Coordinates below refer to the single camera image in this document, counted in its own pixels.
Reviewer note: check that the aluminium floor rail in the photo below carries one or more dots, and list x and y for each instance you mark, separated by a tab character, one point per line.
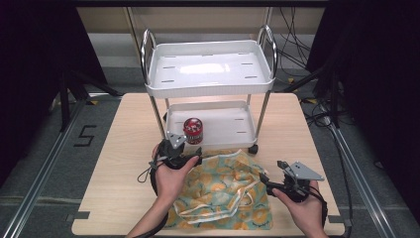
43	168
360	178

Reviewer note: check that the person's left hand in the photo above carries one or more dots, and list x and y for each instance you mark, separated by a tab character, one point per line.
171	183

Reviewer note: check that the white two-tier cart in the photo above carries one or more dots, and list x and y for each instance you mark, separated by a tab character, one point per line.
209	72

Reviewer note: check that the dark curtain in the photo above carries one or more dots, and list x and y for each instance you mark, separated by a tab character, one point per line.
29	82
379	99

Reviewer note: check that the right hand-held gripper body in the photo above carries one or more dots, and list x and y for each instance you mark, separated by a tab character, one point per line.
298	181

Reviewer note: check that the person's right hand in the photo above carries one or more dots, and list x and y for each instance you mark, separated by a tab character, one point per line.
303	216

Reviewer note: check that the yellow green patterned cloth bag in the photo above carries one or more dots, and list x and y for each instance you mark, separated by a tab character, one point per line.
231	195

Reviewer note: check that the black metal stand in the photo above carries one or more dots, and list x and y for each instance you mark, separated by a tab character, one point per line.
325	86
76	95

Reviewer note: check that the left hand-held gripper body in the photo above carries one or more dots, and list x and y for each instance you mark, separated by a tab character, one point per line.
171	153

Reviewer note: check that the red can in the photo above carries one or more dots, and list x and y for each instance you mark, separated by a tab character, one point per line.
193	130

